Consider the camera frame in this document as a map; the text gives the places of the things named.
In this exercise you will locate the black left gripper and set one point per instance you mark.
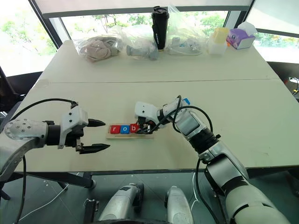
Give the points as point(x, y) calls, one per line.
point(73, 136)

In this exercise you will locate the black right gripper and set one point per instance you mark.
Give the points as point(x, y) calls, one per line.
point(149, 126)

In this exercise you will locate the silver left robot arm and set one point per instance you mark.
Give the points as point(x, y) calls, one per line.
point(21, 130)

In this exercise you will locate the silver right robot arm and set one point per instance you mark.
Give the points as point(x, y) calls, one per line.
point(233, 168)

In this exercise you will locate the red letter block b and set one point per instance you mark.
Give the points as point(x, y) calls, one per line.
point(133, 128)

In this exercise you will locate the wooden letter tray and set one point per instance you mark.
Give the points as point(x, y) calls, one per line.
point(130, 137)

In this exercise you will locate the blue letter block o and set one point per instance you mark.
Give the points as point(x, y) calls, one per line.
point(125, 129)

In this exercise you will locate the red letter block r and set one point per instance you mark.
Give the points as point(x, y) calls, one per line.
point(114, 129)

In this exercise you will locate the silver robot leg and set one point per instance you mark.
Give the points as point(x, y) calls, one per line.
point(177, 205)
point(121, 203)

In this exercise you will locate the plastic bag with grey toy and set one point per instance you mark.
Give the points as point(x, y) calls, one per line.
point(140, 44)

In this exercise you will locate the plastic bag with beige plush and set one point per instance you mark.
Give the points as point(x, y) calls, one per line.
point(95, 49)

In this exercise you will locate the black chair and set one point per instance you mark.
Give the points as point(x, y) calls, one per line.
point(9, 91)

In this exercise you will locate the clear plastic bag with parts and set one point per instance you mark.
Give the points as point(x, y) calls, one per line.
point(187, 39)

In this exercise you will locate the black travel tumbler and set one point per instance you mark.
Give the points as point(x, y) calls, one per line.
point(160, 28)

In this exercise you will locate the white plastic container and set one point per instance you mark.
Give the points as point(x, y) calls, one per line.
point(217, 47)

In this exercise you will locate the yellow plastic cup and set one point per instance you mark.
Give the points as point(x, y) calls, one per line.
point(221, 35)

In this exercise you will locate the purple tissue box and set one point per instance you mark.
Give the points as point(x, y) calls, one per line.
point(240, 38)

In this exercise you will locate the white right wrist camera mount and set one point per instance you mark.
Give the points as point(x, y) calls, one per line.
point(146, 109)

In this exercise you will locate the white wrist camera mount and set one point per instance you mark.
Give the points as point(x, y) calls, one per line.
point(146, 109)
point(74, 117)

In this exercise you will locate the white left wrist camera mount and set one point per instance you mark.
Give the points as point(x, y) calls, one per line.
point(74, 117)

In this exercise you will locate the dark metal table frame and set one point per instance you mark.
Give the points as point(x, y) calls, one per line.
point(70, 178)

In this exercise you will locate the black floor bracket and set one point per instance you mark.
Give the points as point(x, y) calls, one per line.
point(91, 210)

